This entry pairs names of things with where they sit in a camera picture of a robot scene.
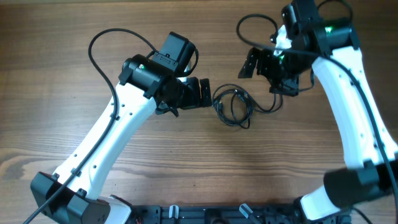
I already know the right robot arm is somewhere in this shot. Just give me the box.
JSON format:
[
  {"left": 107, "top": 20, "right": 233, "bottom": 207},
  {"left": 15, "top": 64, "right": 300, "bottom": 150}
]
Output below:
[{"left": 239, "top": 0, "right": 397, "bottom": 223}]

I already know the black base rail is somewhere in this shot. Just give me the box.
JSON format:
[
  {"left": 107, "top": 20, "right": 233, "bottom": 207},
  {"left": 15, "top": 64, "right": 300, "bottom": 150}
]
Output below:
[{"left": 127, "top": 204, "right": 300, "bottom": 224}]

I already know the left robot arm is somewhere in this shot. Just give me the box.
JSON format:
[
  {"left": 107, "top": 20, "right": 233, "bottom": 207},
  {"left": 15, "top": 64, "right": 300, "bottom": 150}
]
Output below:
[{"left": 30, "top": 32, "right": 211, "bottom": 223}]

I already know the thin black usb cable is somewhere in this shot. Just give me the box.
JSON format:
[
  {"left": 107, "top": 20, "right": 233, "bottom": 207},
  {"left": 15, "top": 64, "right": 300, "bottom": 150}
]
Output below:
[{"left": 211, "top": 83, "right": 284, "bottom": 130}]

